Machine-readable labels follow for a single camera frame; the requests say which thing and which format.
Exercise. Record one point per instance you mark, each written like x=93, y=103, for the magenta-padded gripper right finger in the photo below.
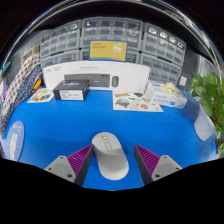
x=163, y=166

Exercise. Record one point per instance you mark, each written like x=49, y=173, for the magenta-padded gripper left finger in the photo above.
x=63, y=166

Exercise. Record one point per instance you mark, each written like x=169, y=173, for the grey computer mouse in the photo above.
x=111, y=160

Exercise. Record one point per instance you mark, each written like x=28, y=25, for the white plant pot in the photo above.
x=203, y=125

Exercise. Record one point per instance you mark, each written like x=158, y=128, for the white blue tissue box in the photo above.
x=163, y=96

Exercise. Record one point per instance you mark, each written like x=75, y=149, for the cartoon sticker sheet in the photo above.
x=40, y=96
x=133, y=101

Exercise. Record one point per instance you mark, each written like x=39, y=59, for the small black box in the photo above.
x=71, y=90

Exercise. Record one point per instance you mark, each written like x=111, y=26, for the green leafy plant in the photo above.
x=208, y=93

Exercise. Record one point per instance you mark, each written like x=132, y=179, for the yellow tool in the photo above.
x=37, y=84

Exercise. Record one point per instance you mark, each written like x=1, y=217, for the long white keyboard box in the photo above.
x=133, y=75

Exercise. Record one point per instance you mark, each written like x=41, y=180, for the red blue checked cloth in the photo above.
x=20, y=80

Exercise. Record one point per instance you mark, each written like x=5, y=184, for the white woven basket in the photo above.
x=30, y=55

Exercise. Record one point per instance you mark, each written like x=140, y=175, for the white wall plate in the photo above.
x=182, y=81

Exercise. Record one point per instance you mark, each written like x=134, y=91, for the yellow card with blue frame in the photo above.
x=108, y=50

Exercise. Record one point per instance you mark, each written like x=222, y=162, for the dark wall shelf unit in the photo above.
x=133, y=11

